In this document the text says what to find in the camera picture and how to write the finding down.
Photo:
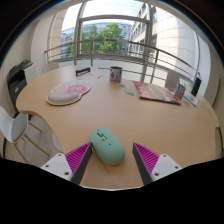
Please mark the blue marker pen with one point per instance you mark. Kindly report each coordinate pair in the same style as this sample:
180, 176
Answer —
84, 74

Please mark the white and yellow booklet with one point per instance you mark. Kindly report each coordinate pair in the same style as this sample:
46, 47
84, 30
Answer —
191, 99

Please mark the white table pedestal base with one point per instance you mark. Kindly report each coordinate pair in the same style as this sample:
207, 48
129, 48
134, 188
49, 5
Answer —
57, 143

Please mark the red and white printed mug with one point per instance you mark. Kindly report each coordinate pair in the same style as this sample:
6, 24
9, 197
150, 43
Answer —
116, 74

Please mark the mint green computer mouse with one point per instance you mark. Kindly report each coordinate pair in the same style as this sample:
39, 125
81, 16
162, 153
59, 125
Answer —
107, 147

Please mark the black upright speaker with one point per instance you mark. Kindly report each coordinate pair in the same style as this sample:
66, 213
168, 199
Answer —
196, 86

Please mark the red and black magazine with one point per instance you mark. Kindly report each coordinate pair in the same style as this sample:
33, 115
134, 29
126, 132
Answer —
155, 92

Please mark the black and white office printer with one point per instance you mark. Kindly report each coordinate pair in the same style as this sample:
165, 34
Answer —
16, 83

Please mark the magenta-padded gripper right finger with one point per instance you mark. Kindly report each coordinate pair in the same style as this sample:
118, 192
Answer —
146, 157

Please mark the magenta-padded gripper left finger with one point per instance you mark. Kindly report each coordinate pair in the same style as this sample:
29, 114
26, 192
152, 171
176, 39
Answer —
78, 156

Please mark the white chair with wooden legs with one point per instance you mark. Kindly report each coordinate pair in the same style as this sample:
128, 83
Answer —
172, 78
49, 67
12, 126

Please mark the yellow and green sticker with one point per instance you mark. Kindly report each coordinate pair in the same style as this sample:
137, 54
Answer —
129, 92

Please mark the black whiteboard eraser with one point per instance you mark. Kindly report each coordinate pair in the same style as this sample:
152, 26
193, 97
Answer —
82, 70

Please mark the pink and white mouse pad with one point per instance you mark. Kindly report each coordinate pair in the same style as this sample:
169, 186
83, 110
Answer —
68, 93

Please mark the metal balcony railing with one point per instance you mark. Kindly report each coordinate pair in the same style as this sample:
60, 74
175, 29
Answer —
116, 41

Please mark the small printed card box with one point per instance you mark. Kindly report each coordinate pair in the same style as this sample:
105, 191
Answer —
179, 91

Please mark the grey green sticker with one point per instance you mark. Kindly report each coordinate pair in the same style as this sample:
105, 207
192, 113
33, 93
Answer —
121, 85

